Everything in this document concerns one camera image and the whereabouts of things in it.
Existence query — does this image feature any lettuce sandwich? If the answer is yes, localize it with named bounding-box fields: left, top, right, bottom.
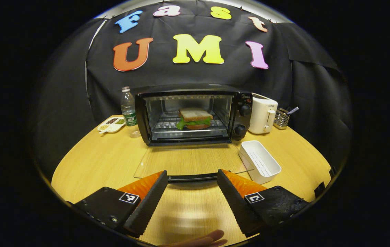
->
left=176, top=107, right=214, bottom=130

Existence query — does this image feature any white rectangular tray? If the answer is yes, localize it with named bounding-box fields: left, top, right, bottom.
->
left=239, top=140, right=282, bottom=185

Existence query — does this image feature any clear plastic water bottle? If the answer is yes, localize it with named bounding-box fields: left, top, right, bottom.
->
left=120, top=86, right=141, bottom=138

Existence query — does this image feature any black electric oven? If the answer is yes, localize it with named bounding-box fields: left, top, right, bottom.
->
left=133, top=84, right=254, bottom=183

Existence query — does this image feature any wire mesh utensil holder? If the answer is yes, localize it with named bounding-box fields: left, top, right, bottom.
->
left=273, top=108, right=290, bottom=130

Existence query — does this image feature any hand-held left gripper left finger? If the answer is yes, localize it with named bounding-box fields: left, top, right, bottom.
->
left=73, top=170, right=168, bottom=238

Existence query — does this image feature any white toaster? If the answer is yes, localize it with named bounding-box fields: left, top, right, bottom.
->
left=248, top=93, right=278, bottom=134

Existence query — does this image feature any white divided snack dish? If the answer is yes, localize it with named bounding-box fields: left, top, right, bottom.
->
left=97, top=117, right=126, bottom=134

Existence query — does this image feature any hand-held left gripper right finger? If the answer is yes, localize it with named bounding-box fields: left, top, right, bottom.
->
left=217, top=169, right=310, bottom=238

